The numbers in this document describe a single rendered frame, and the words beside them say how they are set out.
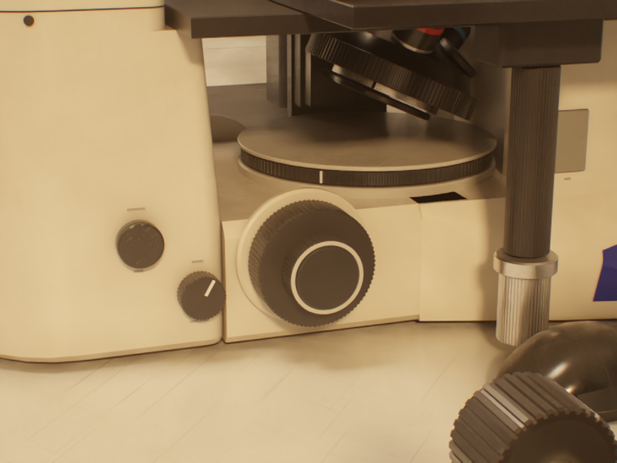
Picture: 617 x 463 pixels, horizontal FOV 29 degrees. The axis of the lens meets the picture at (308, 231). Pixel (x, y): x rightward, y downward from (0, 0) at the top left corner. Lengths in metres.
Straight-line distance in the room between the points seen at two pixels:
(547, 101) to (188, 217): 0.19
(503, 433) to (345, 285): 0.31
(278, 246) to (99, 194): 0.09
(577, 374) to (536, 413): 0.27
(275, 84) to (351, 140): 0.53
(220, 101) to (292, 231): 0.69
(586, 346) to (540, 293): 0.06
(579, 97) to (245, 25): 0.21
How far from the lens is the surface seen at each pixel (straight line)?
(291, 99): 0.83
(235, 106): 1.27
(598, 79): 0.70
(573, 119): 0.70
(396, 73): 0.70
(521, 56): 0.60
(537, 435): 0.31
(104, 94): 0.60
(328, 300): 0.61
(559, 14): 0.56
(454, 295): 0.69
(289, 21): 0.58
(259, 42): 1.82
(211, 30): 0.57
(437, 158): 0.70
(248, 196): 0.69
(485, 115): 0.81
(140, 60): 0.61
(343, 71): 0.73
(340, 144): 0.73
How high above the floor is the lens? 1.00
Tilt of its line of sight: 17 degrees down
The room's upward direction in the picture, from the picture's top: straight up
